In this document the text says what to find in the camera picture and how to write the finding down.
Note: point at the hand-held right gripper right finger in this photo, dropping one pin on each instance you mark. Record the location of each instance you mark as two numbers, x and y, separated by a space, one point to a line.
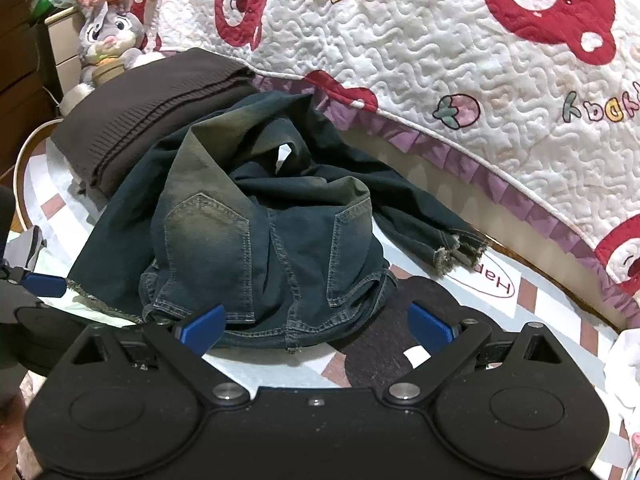
430 322

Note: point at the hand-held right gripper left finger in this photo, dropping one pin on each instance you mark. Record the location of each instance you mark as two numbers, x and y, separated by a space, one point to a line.
202 329

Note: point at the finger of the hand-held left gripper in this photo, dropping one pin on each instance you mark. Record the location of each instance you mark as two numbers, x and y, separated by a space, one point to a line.
45 286

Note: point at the dark blue denim jeans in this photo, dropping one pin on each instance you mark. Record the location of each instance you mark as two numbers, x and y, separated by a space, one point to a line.
280 240

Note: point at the checkered printed floor mat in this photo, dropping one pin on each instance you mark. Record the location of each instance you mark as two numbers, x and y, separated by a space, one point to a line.
550 315

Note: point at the beige mattress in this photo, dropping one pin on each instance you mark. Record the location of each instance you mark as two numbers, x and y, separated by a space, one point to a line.
520 230

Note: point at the white cloth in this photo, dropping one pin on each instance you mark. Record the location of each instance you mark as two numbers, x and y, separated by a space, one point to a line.
622 370

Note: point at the brown folded garment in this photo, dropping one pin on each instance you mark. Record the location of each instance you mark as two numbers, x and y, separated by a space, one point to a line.
150 110

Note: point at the white drawer cabinet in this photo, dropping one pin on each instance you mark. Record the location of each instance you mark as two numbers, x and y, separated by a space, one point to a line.
62 55

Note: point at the dark wooden cabinet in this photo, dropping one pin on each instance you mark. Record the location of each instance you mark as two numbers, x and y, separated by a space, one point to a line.
20 35

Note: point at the grey plush bunny toy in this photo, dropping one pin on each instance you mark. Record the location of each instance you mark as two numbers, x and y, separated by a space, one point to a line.
110 30

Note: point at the white quilted bedspread red bears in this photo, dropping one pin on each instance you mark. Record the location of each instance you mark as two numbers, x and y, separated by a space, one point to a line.
400 35

